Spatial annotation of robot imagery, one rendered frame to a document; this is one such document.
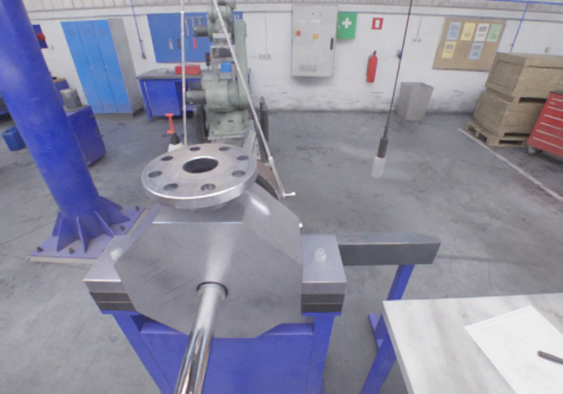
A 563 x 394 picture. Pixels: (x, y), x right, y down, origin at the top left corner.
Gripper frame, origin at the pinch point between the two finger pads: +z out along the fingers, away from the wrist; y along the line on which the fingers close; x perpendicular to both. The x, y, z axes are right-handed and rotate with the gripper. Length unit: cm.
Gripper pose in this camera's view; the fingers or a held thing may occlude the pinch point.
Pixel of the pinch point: (225, 77)
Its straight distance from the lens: 278.4
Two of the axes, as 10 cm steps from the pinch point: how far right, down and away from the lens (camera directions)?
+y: -9.9, 0.8, -1.2
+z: 0.0, 8.5, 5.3
